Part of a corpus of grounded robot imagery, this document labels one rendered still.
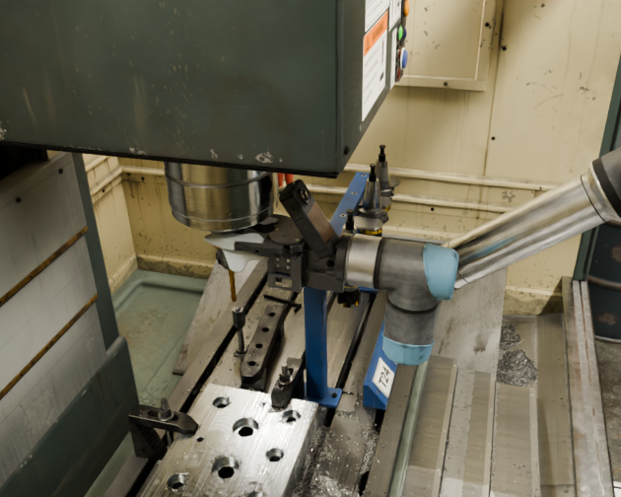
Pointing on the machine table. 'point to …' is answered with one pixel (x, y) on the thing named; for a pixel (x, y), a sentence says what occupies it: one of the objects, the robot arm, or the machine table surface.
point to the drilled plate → (297, 437)
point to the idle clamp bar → (274, 330)
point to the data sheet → (374, 11)
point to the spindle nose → (220, 196)
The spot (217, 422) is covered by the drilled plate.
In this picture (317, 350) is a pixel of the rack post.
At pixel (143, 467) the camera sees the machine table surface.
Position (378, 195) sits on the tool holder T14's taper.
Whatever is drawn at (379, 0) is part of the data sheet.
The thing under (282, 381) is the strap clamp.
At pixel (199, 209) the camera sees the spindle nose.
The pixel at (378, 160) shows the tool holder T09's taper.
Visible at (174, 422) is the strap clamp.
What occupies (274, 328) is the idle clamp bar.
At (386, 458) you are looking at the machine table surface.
